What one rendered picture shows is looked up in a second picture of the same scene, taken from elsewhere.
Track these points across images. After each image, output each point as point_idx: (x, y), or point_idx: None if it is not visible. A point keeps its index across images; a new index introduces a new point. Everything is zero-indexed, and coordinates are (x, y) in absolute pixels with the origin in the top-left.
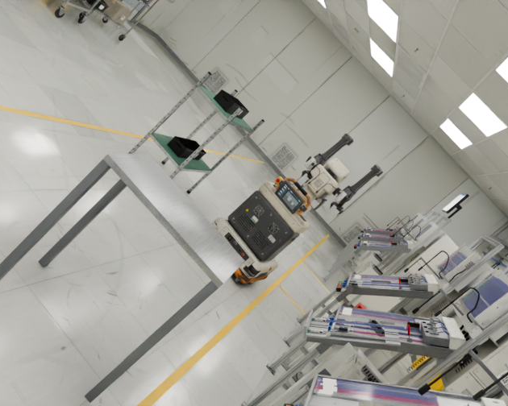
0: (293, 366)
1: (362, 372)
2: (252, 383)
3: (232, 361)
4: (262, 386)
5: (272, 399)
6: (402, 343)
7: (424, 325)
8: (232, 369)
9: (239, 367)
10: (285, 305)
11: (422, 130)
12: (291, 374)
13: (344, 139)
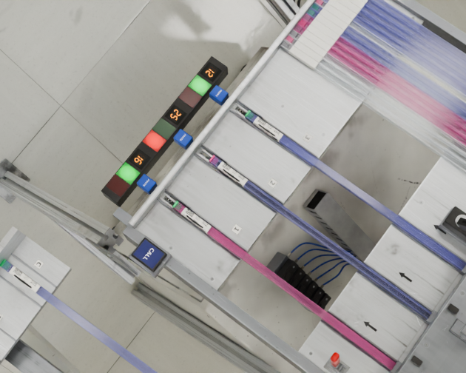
0: (55, 218)
1: (306, 209)
2: (71, 72)
3: (8, 22)
4: (114, 61)
5: (137, 92)
6: (305, 372)
7: None
8: None
9: (34, 33)
10: None
11: None
12: (56, 220)
13: None
